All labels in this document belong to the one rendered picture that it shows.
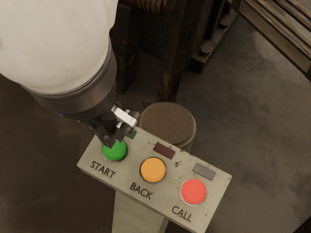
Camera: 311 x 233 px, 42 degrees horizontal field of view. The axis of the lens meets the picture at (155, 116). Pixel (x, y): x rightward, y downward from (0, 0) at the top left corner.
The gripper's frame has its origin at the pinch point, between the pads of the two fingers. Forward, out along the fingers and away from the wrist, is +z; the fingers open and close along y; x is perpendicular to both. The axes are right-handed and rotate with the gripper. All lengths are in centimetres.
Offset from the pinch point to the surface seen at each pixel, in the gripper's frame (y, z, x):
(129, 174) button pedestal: -4.0, 9.7, 2.8
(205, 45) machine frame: 11, 91, -66
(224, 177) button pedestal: -18.0, 9.8, -4.2
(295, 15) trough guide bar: -16.4, 15.5, -41.8
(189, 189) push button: -13.9, 8.7, 0.5
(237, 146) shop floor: -18, 86, -33
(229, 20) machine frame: 9, 99, -86
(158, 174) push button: -8.3, 8.6, 0.8
